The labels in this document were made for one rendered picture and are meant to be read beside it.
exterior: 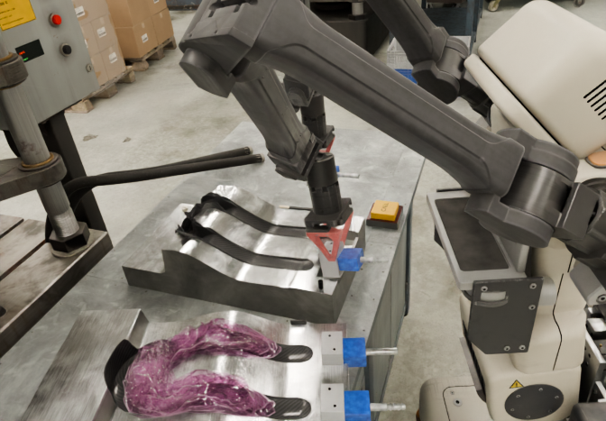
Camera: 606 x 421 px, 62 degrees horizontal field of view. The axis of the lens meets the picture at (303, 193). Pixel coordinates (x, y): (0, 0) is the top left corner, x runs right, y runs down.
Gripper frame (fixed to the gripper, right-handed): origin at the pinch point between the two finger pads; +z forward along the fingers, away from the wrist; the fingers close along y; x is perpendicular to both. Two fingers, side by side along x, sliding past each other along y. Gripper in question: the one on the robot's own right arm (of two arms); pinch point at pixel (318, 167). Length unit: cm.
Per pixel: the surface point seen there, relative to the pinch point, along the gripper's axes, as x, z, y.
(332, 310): 14.4, 10.4, 36.0
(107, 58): -292, 58, -247
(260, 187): -23.1, 14.7, -9.2
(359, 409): 26, 8, 57
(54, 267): -60, 15, 35
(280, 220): -5.1, 6.6, 15.0
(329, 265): 13.1, 2.9, 31.6
